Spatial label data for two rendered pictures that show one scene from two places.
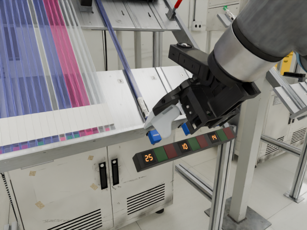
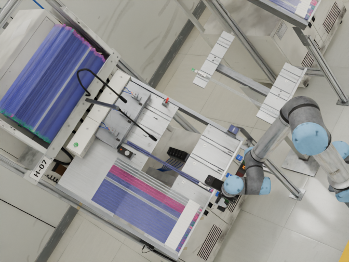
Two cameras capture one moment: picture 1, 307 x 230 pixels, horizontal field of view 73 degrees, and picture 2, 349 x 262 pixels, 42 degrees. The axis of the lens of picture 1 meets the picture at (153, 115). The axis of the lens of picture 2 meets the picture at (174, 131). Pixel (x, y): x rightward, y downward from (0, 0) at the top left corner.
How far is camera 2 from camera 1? 1.85 m
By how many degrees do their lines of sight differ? 22
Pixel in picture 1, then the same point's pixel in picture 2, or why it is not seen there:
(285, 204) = (339, 114)
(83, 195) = (200, 226)
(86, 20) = (138, 163)
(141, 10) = (149, 120)
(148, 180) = not seen: hidden behind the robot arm
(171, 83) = (204, 157)
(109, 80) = (179, 185)
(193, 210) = not seen: hidden behind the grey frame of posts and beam
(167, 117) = (222, 201)
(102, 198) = (210, 219)
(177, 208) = not seen: hidden behind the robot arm
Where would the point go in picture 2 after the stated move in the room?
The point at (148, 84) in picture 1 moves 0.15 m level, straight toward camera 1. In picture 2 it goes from (195, 170) to (205, 189)
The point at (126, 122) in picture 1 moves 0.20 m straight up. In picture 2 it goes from (203, 199) to (180, 181)
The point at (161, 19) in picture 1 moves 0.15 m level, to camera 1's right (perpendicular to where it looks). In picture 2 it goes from (163, 114) to (185, 95)
